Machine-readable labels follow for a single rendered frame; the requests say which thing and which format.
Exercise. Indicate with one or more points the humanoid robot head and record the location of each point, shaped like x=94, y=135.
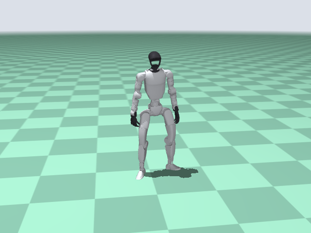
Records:
x=154, y=56

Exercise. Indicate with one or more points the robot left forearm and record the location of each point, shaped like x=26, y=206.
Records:
x=173, y=101

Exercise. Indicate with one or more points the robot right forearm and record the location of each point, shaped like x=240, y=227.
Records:
x=134, y=107

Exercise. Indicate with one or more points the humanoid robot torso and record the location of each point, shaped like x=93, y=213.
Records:
x=154, y=84

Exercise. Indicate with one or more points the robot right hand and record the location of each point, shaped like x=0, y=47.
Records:
x=134, y=121

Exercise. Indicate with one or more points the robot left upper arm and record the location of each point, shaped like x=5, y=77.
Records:
x=170, y=82

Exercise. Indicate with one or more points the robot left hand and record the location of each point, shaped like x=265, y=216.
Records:
x=176, y=115

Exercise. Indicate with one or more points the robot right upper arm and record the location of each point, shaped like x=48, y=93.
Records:
x=139, y=78

